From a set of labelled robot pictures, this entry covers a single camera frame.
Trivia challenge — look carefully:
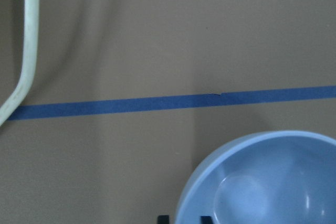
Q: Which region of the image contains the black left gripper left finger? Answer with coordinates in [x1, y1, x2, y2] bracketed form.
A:
[157, 215, 170, 224]

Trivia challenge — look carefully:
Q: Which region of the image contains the blue bowl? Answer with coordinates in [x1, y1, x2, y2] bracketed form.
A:
[174, 131, 335, 223]

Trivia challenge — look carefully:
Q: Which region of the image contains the white toaster cable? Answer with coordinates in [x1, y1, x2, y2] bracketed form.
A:
[0, 0, 41, 126]

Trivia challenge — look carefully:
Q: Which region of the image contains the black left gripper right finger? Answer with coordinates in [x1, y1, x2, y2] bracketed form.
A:
[200, 216, 212, 224]

